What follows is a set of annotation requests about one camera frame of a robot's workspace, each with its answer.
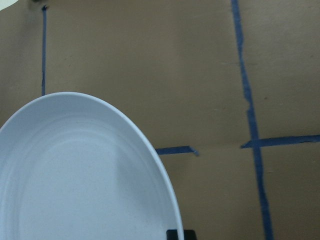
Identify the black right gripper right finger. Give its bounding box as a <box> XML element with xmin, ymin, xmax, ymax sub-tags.
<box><xmin>183</xmin><ymin>229</ymin><xmax>196</xmax><ymax>240</ymax></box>

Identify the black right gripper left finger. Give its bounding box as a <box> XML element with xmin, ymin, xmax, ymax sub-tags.
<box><xmin>166</xmin><ymin>229</ymin><xmax>178</xmax><ymax>240</ymax></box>

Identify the blue plate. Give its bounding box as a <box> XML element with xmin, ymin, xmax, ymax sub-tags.
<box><xmin>0</xmin><ymin>92</ymin><xmax>184</xmax><ymax>240</ymax></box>

